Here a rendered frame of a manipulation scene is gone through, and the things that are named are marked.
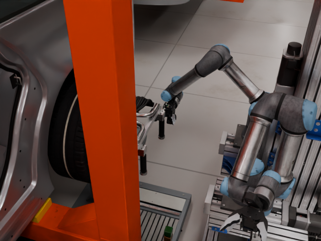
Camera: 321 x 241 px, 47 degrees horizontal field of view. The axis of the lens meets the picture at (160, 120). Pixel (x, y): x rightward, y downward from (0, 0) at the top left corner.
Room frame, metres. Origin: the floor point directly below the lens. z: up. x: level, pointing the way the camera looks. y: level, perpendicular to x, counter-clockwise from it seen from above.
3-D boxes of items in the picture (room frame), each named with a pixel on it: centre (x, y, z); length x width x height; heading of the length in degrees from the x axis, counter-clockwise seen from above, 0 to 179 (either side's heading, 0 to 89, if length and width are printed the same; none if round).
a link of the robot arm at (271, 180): (0.99, -0.42, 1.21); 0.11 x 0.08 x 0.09; 149
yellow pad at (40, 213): (1.28, 0.68, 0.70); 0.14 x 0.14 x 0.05; 72
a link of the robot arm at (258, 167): (1.28, -0.45, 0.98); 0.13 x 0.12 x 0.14; 59
